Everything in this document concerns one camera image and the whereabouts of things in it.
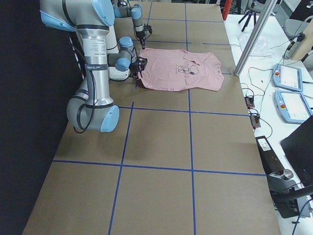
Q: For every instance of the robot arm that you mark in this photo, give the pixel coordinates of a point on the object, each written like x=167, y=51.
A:
x=105, y=57
x=123, y=9

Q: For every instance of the black laptop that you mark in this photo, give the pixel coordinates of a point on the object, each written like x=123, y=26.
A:
x=298, y=149

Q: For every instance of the black camera tripod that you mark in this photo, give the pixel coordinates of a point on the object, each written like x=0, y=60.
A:
x=251, y=13

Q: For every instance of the lower teach pendant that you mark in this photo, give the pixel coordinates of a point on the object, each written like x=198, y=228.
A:
x=292, y=107

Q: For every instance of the pink Snoopy t-shirt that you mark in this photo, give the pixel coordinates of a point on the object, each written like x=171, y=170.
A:
x=177, y=69

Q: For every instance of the upper orange circuit board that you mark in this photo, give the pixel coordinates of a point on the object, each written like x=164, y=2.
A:
x=249, y=100

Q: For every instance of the orange circuit board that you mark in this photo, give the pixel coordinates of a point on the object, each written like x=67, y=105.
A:
x=255, y=120
x=249, y=100

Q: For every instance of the lower orange circuit board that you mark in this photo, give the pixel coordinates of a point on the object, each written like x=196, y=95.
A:
x=255, y=120

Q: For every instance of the teach pendant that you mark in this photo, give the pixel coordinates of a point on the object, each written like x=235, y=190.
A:
x=287, y=77
x=292, y=107

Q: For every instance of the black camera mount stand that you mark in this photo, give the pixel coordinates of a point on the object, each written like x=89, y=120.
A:
x=287, y=196

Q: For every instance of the beige board with clamp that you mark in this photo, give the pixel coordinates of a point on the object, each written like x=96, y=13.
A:
x=295, y=31

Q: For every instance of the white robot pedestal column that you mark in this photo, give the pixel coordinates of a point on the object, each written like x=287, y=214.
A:
x=112, y=48

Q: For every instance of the aluminium frame post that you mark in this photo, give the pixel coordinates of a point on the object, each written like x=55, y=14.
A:
x=269, y=6

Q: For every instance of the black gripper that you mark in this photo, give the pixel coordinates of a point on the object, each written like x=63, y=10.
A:
x=136, y=69
x=140, y=36

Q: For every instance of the upper teach pendant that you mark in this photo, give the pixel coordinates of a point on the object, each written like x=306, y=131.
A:
x=287, y=77

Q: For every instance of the plastic bag on table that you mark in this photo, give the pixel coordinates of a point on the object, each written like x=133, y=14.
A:
x=260, y=49

